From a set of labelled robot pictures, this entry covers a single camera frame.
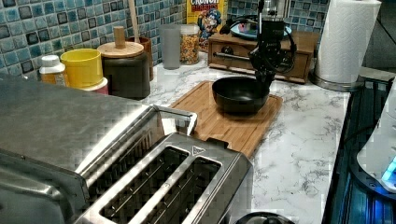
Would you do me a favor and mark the black bowl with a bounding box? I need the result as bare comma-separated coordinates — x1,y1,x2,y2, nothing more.
212,77,270,114

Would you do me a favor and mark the yellow cereal box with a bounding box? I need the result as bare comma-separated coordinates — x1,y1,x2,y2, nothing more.
186,0,228,51

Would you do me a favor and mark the silver toaster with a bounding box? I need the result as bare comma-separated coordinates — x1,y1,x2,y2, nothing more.
73,133,252,224

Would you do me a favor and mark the white paper towel roll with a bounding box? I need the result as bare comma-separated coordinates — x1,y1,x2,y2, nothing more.
309,0,381,92

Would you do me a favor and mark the yellow cup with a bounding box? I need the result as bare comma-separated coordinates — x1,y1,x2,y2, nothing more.
61,49,103,89

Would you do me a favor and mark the white capped spice bottle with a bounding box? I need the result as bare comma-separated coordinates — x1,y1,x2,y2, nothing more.
39,55,69,87

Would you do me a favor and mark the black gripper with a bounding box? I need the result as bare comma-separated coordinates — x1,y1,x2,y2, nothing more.
248,20,291,91

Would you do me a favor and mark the wooden drawer box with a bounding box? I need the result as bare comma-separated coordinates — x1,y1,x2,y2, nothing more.
207,31,318,84

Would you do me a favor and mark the frosted plastic cup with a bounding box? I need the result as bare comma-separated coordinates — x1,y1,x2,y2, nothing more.
160,24,180,70

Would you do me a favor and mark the wooden cutting board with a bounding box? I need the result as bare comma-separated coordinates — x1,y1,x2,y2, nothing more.
171,81,283,159

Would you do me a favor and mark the brown wooden utensil holder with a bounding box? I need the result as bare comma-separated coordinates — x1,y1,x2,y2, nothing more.
125,36,153,83

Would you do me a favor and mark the light blue plate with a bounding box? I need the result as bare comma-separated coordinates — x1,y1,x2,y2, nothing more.
230,21,291,40

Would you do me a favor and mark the black canister with wooden lid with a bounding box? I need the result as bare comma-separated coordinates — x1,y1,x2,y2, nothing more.
97,26,150,100

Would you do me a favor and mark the cereal jar with clear lid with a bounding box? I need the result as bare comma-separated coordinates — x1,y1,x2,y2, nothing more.
180,24,199,64

